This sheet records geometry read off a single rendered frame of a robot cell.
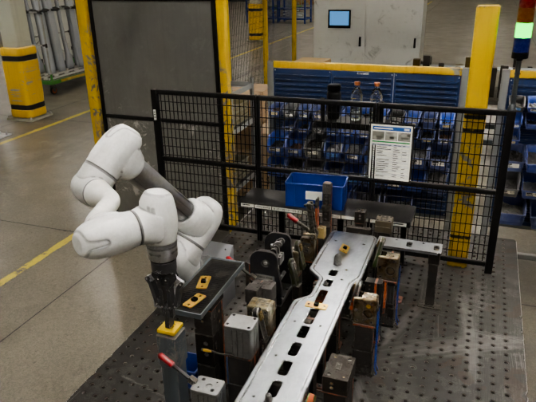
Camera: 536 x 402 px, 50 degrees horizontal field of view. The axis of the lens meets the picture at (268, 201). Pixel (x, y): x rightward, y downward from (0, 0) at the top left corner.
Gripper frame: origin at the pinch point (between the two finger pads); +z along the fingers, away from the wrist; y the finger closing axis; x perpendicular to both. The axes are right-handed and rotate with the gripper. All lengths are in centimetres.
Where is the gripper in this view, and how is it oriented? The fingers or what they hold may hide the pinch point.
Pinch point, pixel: (168, 316)
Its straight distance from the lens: 181.1
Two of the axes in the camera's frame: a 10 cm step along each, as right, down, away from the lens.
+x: 3.4, -3.7, 8.7
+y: 9.4, 1.1, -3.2
